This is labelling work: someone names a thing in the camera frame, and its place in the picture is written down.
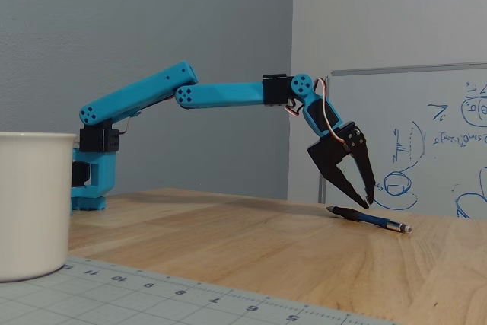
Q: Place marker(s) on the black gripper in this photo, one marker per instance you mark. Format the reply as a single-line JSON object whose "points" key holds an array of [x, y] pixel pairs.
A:
{"points": [[332, 153]]}

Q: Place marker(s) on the whiteboard with blue drawings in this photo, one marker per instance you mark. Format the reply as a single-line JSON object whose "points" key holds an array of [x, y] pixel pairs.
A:
{"points": [[418, 150]]}

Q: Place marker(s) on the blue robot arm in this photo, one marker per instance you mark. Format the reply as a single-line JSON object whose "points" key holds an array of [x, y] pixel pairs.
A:
{"points": [[224, 94]]}

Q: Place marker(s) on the blue black pen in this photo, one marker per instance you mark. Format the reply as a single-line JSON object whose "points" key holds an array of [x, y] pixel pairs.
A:
{"points": [[363, 218]]}

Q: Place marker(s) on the cream ceramic mug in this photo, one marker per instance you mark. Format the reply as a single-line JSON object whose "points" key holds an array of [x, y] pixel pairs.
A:
{"points": [[34, 203]]}

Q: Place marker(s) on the grey gridded cutting mat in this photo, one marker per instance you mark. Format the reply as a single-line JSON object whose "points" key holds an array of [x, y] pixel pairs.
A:
{"points": [[114, 298]]}

